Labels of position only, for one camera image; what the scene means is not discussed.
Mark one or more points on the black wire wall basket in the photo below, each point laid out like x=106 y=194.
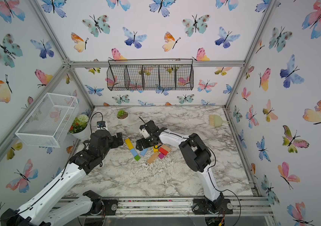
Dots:
x=150 y=74

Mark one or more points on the red block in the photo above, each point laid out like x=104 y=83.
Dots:
x=163 y=151

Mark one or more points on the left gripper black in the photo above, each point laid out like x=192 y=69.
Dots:
x=116 y=144

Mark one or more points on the white pot flowering plant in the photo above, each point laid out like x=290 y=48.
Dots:
x=80 y=127

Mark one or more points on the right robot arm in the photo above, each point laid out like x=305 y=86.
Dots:
x=196 y=155

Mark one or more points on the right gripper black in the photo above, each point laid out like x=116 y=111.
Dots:
x=143 y=145

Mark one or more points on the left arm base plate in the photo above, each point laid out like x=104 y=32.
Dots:
x=106 y=207

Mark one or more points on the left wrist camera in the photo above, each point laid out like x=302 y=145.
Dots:
x=101 y=125

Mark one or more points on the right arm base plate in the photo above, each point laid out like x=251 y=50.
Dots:
x=203 y=206

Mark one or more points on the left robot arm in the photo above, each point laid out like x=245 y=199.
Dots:
x=38 y=211

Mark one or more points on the green small block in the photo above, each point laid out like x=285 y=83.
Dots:
x=137 y=158

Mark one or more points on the green hand brush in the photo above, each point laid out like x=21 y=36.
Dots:
x=216 y=121

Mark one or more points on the blue block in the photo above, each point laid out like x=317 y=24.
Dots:
x=143 y=152
x=134 y=152

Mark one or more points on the small potted succulent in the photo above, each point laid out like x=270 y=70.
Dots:
x=122 y=114

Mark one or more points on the natural wood block upper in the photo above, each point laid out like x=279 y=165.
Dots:
x=166 y=148

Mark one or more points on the white mesh wall basket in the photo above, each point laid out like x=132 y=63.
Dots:
x=49 y=122

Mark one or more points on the aluminium front rail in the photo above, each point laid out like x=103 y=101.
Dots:
x=181 y=207

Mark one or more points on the natural wood block lower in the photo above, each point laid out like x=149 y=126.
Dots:
x=153 y=157

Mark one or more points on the natural wood block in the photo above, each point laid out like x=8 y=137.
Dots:
x=166 y=148
x=153 y=157

